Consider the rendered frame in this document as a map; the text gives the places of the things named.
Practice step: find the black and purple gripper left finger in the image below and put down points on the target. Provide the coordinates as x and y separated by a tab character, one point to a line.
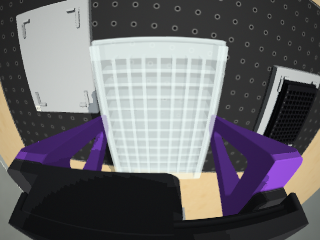
58	150

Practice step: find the white well plate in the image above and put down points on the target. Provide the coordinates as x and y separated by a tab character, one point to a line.
138	123

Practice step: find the black well plate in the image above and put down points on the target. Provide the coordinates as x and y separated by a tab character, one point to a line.
286	118

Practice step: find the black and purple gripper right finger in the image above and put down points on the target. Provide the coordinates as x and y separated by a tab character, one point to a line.
270	164

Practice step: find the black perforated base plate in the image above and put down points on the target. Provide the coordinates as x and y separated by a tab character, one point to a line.
259	34

